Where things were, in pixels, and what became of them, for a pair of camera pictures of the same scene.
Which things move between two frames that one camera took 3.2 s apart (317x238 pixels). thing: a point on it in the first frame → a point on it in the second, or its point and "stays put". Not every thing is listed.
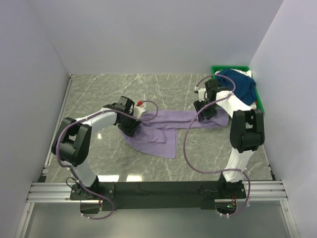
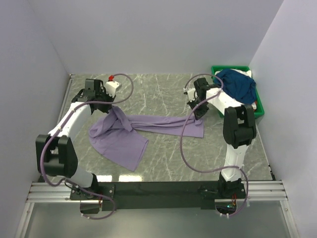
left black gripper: (130, 131) → (110, 98)
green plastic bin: (215, 68) stays put
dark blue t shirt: (245, 90) stays put
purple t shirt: (156, 134) → (113, 135)
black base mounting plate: (127, 196) stays put
